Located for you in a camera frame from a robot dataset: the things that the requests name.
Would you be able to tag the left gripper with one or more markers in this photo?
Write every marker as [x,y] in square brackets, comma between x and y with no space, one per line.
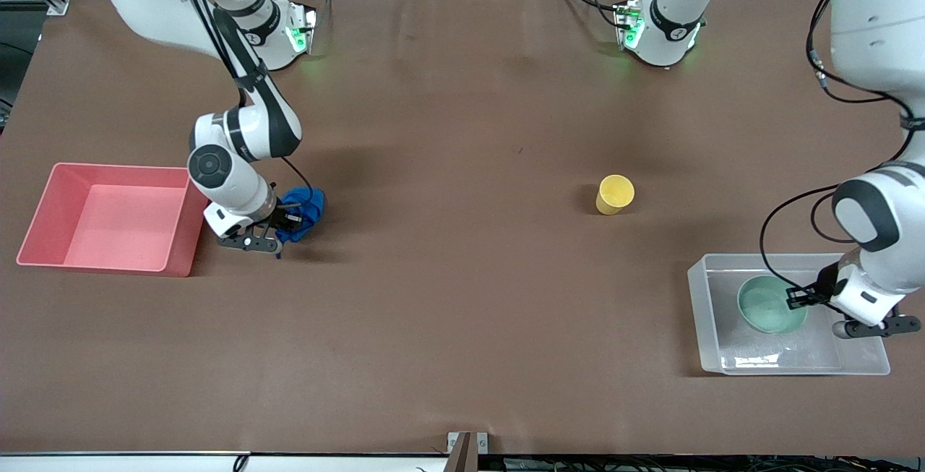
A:
[823,288]

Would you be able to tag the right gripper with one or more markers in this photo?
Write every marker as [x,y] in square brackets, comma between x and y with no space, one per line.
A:
[282,213]

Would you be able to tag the blue cloth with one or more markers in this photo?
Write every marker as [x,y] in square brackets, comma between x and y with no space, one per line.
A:
[309,208]

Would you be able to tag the mint green bowl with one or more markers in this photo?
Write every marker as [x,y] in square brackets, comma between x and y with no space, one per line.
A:
[766,306]

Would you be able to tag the yellow plastic cup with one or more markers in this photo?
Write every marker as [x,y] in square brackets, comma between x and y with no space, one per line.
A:
[614,196]

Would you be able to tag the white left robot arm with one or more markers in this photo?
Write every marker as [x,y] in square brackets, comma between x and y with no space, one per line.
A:
[874,9]

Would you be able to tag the clear plastic bin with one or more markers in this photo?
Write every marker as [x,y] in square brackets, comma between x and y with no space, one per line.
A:
[766,353]

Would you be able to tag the pink plastic bin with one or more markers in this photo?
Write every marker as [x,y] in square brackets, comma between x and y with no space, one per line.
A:
[119,222]

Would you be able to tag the brown table cover sheet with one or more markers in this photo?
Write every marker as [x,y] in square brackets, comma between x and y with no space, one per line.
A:
[462,277]

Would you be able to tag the white table edge rail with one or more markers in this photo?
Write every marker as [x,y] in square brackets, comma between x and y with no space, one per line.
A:
[144,462]

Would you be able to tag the metal table edge bracket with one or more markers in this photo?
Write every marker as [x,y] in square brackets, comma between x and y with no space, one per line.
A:
[466,450]

